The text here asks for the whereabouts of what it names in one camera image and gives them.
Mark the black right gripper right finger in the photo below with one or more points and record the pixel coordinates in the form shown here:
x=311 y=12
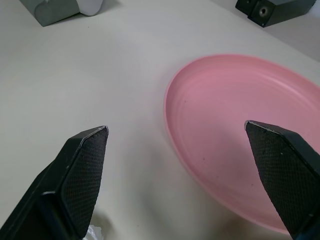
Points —
x=285 y=175

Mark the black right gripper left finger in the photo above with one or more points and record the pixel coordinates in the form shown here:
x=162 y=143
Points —
x=75 y=180

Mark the clear plastic wrapper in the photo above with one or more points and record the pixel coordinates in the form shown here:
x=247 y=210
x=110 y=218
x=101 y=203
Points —
x=94 y=233

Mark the pink round plastic plate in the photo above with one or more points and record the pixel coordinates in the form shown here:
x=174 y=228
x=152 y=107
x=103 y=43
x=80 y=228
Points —
x=225 y=125

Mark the black block with holes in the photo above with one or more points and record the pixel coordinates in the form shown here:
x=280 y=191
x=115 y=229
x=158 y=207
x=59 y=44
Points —
x=271 y=10

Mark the grey box-shaped holder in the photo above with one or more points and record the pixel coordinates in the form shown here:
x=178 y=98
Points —
x=53 y=10

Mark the white rounded object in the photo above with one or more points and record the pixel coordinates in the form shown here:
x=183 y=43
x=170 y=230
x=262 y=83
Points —
x=90 y=6

